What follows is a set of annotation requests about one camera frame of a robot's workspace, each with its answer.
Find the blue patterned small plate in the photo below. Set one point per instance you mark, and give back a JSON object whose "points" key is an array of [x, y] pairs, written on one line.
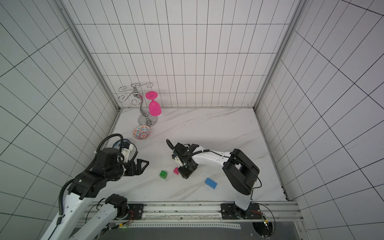
{"points": [[118, 144]]}

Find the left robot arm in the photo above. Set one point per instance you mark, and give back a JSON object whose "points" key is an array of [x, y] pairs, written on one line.
{"points": [[76, 195]]}

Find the green lego cube left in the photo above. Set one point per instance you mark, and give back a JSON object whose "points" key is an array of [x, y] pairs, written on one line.
{"points": [[163, 175]]}

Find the silver glass hanger stand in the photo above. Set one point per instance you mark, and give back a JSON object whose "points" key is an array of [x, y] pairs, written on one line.
{"points": [[137, 90]]}

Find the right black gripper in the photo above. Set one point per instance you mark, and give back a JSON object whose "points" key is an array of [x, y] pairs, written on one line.
{"points": [[186, 169]]}

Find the blue long lego brick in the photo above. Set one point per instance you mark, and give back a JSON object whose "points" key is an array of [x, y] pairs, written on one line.
{"points": [[210, 183]]}

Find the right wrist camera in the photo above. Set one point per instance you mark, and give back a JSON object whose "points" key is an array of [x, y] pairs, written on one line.
{"points": [[177, 159]]}

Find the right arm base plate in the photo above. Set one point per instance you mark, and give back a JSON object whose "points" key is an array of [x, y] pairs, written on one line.
{"points": [[232, 212]]}

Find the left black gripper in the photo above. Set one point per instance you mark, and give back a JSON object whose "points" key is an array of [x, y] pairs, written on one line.
{"points": [[131, 164]]}

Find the red patterned small bowl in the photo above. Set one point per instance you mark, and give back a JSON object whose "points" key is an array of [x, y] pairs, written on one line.
{"points": [[142, 132]]}

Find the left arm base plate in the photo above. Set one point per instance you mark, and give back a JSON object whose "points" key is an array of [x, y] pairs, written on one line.
{"points": [[132, 212]]}

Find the pink plastic wine glass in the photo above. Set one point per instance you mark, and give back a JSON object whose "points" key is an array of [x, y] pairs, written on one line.
{"points": [[154, 107]]}

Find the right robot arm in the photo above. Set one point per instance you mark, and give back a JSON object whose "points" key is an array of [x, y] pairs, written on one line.
{"points": [[241, 172]]}

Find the pink lego cube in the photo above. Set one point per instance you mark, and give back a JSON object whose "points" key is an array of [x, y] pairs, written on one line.
{"points": [[176, 171]]}

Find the aluminium rail frame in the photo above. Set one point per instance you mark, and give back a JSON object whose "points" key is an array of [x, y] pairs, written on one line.
{"points": [[207, 214]]}

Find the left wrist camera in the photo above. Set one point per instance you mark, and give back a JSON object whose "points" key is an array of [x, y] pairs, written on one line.
{"points": [[126, 150]]}

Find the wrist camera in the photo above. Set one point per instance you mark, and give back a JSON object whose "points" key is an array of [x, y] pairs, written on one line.
{"points": [[177, 159], [126, 150]]}

